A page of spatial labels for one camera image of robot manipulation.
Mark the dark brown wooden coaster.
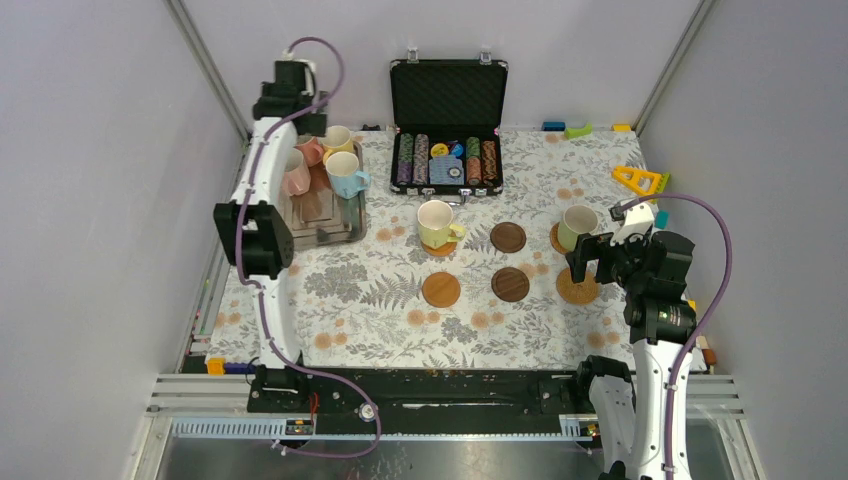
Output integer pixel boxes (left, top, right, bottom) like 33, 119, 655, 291
491, 267, 530, 302

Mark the silver metal tray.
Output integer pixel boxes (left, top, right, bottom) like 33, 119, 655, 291
278, 164, 367, 251

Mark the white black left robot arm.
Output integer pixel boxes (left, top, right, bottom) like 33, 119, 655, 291
213, 60, 321, 371

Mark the woven cork coaster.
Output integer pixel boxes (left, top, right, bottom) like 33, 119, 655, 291
556, 268, 600, 305

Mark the brown wooden block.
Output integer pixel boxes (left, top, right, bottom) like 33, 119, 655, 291
697, 336, 717, 369

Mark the dark walnut wooden coaster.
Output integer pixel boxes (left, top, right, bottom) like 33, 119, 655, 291
490, 222, 526, 253

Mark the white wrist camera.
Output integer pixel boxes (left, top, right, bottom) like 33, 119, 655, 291
281, 48, 316, 75
609, 200, 656, 246

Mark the orange wooden coaster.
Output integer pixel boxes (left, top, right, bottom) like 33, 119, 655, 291
421, 242, 458, 257

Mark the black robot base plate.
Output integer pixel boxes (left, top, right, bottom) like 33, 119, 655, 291
247, 366, 595, 435

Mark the floral table mat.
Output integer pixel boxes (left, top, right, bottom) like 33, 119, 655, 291
205, 129, 710, 374

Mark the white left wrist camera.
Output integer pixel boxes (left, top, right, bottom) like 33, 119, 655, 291
281, 48, 316, 75

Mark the yellow triangle toy block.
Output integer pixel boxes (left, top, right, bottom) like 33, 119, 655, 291
611, 166, 671, 197

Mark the teal toy block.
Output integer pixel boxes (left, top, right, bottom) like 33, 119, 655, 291
654, 210, 670, 229

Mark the light blue mug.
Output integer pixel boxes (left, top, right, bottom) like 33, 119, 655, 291
325, 152, 371, 199

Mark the pink mug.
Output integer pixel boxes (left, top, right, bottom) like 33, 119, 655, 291
295, 135, 324, 168

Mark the black poker chip case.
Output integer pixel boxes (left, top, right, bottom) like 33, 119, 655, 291
389, 49, 509, 200

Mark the dark blue toy block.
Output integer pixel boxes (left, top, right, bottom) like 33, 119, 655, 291
223, 363, 255, 375

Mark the woven rattan coaster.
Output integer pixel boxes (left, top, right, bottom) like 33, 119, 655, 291
549, 223, 568, 255

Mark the pale yellow mug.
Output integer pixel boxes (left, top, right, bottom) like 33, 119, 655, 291
416, 200, 466, 250

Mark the orange toy block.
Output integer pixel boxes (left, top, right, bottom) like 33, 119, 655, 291
205, 357, 226, 376

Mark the green toy block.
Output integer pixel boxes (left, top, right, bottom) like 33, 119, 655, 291
565, 123, 593, 140

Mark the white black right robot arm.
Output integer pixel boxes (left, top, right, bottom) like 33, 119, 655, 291
566, 231, 696, 479

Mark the light brown wooden coaster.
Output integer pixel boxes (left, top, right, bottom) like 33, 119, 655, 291
421, 272, 461, 308

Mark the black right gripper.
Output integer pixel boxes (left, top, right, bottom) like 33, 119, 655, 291
564, 227, 651, 293

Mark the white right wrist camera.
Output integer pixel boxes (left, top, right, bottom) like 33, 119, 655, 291
609, 200, 656, 246

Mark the light green mug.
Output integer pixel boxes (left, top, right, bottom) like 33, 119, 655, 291
557, 205, 599, 251

